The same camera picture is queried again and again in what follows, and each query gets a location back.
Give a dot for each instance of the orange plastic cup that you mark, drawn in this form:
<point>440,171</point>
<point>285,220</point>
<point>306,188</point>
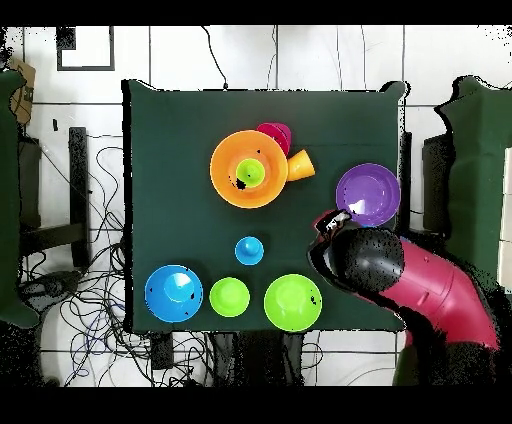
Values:
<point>300,166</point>

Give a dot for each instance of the green plastic cup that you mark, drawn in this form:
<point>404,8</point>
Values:
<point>250,172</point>

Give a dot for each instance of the small pink-red bowl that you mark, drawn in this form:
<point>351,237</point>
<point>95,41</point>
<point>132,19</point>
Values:
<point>278,134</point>

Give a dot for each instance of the large yellow-orange bowl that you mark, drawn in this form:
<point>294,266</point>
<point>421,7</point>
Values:
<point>224,176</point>

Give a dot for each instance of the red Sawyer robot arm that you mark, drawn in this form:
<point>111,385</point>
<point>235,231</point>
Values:
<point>436,288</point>

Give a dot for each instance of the purple shallow bowl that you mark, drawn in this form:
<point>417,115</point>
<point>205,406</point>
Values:
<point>368,192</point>

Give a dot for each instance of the blue plastic cup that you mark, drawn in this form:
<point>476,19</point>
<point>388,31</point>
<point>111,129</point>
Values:
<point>249,251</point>

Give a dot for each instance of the large green bowl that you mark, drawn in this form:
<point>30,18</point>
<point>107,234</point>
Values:
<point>292,302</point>

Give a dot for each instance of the small green bowl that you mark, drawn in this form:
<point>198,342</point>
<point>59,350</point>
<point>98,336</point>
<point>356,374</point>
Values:
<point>229,296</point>

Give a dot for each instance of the green cloth side table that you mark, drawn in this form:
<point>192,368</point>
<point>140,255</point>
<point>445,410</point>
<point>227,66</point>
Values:
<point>8,200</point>
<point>476,180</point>

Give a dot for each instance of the dark green tablecloth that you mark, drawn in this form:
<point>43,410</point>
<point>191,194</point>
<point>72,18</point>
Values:
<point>180,140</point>

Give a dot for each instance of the blue plastic bowl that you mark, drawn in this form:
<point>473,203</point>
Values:
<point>173,294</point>

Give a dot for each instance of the dark grey stand foot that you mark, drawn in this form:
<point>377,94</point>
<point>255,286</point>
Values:
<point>52,286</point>

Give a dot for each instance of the cardboard box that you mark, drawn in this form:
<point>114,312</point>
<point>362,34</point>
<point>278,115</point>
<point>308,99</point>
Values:
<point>24,80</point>

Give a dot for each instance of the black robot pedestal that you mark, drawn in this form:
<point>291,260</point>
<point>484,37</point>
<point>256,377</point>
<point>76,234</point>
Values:
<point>264,360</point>

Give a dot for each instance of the black metal frame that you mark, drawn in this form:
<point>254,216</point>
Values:
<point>78,180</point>

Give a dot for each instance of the black floor frame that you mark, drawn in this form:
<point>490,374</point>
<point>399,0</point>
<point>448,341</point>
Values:
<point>66,40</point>

